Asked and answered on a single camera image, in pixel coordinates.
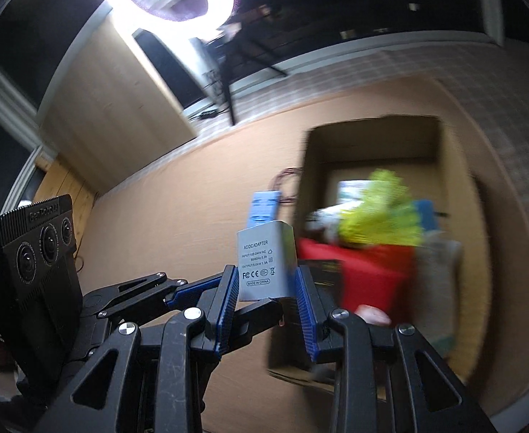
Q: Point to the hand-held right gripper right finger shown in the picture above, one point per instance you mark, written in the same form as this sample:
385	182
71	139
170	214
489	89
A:
305	311

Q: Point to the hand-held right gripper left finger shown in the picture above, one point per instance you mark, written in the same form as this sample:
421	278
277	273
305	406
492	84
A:
228	306

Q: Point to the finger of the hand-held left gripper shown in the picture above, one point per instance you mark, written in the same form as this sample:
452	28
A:
188	292
260	318

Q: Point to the black box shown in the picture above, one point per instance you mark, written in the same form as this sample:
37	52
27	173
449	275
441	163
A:
327	275

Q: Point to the white power adapter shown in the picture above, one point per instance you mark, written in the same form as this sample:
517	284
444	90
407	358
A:
264	257

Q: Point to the red fabric pouch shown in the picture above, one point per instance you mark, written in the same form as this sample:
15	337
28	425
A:
368	275

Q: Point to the patterned white tube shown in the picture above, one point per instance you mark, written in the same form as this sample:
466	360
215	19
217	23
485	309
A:
325	218

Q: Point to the yellow shuttlecock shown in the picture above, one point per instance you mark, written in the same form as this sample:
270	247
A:
377	216

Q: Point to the printed tissue pack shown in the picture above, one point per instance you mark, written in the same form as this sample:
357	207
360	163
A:
350	194

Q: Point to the white lotion bottle blue cap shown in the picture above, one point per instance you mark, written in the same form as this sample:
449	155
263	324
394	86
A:
440	279

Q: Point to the cardboard box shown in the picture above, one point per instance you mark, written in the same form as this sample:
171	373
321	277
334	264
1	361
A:
372	144

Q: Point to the wooden plank panel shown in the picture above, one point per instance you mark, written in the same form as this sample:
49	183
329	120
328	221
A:
61	185

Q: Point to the brown rubber band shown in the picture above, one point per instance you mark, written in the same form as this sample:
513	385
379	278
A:
285	172

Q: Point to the black tripod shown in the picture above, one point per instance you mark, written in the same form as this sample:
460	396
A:
228	90

